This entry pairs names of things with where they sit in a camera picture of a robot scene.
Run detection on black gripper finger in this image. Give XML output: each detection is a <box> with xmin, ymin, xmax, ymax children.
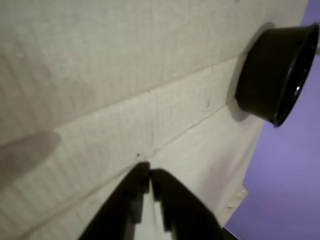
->
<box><xmin>77</xmin><ymin>161</ymin><xmax>151</xmax><ymax>240</ymax></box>
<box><xmin>149</xmin><ymin>168</ymin><xmax>237</xmax><ymax>240</ymax></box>

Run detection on brown cardboard sheet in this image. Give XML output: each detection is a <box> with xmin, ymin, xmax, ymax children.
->
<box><xmin>0</xmin><ymin>0</ymin><xmax>311</xmax><ymax>240</ymax></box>

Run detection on black round plastic bowl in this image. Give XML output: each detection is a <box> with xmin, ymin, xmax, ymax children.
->
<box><xmin>234</xmin><ymin>22</ymin><xmax>320</xmax><ymax>129</ymax></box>

